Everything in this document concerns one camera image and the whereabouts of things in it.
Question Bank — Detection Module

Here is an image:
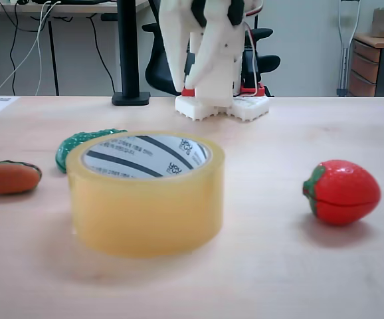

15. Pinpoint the grey metal crutch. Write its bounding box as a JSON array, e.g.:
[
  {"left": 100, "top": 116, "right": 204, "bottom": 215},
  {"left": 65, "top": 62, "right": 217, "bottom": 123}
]
[{"left": 336, "top": 0, "right": 362, "bottom": 98}]

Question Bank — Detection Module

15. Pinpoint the brown drawer cabinet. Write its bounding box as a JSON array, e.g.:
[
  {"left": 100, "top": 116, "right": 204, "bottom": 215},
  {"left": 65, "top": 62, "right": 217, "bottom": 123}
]
[{"left": 347, "top": 33, "right": 384, "bottom": 98}]

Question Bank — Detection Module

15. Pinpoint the green toy cucumber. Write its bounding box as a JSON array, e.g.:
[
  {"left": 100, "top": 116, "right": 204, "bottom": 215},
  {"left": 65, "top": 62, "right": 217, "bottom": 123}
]
[{"left": 55, "top": 128, "right": 129, "bottom": 173}]

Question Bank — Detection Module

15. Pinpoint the background desk with black legs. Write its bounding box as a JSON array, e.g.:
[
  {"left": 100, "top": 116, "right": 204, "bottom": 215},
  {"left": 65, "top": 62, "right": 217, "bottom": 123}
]
[{"left": 0, "top": 0, "right": 151, "bottom": 97}]

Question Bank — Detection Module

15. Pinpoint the red toy strawberry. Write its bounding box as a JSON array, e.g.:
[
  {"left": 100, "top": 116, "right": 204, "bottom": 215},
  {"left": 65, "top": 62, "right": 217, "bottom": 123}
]
[{"left": 302, "top": 159, "right": 381, "bottom": 227}]

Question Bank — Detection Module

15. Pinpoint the yellow packing tape roll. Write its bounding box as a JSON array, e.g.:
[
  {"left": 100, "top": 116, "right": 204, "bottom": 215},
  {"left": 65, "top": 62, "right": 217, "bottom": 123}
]
[{"left": 66, "top": 130, "right": 226, "bottom": 259}]

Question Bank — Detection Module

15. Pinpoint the black office chair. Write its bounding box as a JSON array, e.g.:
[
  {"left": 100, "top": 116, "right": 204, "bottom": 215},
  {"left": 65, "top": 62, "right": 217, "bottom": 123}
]
[{"left": 141, "top": 0, "right": 282, "bottom": 98}]

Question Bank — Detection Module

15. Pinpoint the black cable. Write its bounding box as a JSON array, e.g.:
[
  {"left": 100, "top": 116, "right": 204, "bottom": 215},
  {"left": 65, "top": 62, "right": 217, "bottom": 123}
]
[
  {"left": 0, "top": 0, "right": 23, "bottom": 96},
  {"left": 50, "top": 13, "right": 117, "bottom": 94}
]

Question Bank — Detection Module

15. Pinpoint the black pole stand with base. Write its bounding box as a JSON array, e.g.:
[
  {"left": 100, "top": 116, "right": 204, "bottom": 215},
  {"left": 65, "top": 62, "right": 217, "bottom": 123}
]
[{"left": 112, "top": 0, "right": 151, "bottom": 106}]

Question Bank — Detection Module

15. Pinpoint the red white servo cable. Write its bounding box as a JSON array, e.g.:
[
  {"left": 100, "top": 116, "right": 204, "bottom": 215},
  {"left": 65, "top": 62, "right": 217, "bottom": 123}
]
[{"left": 243, "top": 0, "right": 263, "bottom": 98}]

